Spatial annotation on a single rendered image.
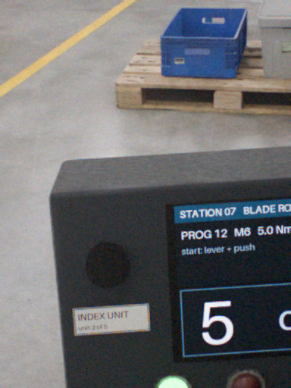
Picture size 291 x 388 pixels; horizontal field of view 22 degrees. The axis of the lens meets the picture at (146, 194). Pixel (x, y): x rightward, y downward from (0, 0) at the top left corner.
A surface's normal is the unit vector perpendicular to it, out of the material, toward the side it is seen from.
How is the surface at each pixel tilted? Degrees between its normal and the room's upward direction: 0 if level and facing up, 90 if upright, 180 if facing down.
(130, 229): 75
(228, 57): 90
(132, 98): 90
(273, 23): 90
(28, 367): 0
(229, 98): 90
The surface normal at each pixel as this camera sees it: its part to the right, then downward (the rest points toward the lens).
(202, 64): -0.22, 0.48
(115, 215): 0.04, 0.23
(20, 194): -0.04, -0.88
